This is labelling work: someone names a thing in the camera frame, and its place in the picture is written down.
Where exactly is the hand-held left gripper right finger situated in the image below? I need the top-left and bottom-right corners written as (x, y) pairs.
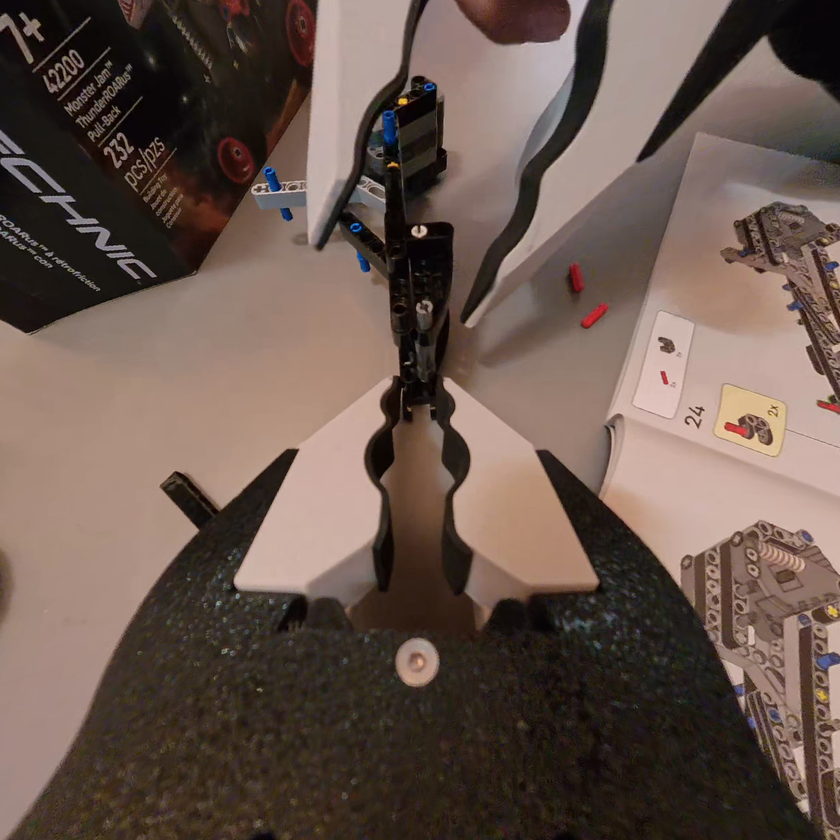
top-left (432, 377), bottom-right (600, 626)

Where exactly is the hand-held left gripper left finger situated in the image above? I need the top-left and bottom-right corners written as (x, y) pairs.
top-left (234, 377), bottom-right (403, 609)

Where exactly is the person's right hand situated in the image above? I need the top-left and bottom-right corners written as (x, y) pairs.
top-left (457, 0), bottom-right (571, 45)

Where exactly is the building instruction booklet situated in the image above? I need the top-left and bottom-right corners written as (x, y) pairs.
top-left (600, 131), bottom-right (840, 840)

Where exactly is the black toy brick beam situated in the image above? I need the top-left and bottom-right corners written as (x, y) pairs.
top-left (160, 471), bottom-right (221, 530)

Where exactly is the black toy brick assembly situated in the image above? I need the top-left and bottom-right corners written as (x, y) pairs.
top-left (252, 75), bottom-right (455, 422)

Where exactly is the black toy set box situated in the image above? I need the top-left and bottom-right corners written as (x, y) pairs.
top-left (0, 0), bottom-right (319, 334)

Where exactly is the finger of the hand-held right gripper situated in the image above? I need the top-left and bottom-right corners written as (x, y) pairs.
top-left (307, 0), bottom-right (429, 252)
top-left (461, 0), bottom-right (731, 328)

